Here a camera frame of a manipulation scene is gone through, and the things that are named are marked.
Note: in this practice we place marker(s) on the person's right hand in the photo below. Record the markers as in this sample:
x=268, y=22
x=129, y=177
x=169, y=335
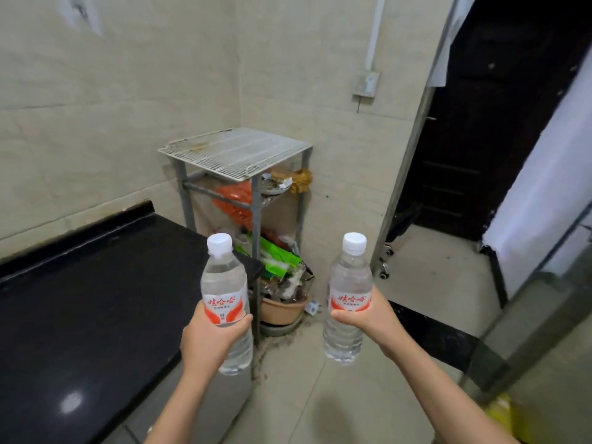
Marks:
x=379, y=321

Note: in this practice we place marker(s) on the person's left hand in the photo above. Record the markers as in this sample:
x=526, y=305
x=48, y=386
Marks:
x=203, y=339

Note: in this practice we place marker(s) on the person's right thumb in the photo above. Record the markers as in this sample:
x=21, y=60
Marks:
x=349, y=315

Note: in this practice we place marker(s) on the person's left thumb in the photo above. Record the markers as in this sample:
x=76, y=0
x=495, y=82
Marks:
x=238, y=329

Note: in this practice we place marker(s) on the clear water bottle red label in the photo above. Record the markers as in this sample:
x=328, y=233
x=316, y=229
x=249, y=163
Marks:
x=225, y=277
x=349, y=277

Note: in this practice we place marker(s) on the person's right forearm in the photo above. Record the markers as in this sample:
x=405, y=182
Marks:
x=439, y=393

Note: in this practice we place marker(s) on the person's left forearm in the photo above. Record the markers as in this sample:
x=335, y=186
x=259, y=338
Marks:
x=185, y=406

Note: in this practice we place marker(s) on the small white floor packet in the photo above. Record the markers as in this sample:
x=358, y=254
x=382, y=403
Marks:
x=312, y=308

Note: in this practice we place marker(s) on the grey pot saucer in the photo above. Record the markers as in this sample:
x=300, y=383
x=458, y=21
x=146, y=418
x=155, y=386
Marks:
x=277, y=329

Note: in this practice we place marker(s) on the terracotta flower pot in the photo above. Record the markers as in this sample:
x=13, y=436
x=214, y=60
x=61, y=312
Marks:
x=282, y=312

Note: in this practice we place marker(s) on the rubbish wrappers in pot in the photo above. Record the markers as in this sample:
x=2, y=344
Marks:
x=289, y=284

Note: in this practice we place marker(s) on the green plastic packet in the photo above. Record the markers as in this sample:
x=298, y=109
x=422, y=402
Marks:
x=277, y=258

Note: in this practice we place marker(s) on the black stone threshold strip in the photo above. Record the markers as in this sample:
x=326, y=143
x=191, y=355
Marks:
x=434, y=337

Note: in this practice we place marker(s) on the black office chair base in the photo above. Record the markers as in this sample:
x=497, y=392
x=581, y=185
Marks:
x=400, y=221

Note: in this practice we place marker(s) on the orange plastic bag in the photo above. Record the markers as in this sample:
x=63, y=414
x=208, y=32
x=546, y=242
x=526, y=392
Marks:
x=236, y=198

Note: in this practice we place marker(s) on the brown crumpled rag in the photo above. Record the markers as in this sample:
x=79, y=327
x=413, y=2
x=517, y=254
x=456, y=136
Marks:
x=300, y=180

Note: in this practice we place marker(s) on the white plate with scraps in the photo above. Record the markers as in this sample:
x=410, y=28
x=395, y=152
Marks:
x=273, y=187

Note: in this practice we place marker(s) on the yellow plastic bag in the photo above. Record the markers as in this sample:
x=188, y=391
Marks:
x=504, y=416

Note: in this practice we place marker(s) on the glass sliding door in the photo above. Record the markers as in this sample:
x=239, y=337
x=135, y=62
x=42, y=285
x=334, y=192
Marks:
x=541, y=328

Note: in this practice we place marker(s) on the white hanging curtain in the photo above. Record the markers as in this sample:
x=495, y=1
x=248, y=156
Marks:
x=550, y=194

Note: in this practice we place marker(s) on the dark wooden door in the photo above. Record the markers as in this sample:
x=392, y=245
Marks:
x=499, y=110

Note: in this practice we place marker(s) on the white hanging cloth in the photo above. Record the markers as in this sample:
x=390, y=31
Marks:
x=451, y=46

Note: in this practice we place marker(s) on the grey metal rack frame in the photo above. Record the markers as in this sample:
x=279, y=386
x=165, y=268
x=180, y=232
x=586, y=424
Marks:
x=256, y=212

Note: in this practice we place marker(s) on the grey metal door frame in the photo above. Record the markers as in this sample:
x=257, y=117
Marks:
x=407, y=166

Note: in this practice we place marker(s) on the grey wall switch box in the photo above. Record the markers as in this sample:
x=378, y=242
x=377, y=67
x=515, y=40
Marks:
x=366, y=84

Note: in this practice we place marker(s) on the white wall conduit pipe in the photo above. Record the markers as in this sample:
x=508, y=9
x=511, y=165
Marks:
x=375, y=32

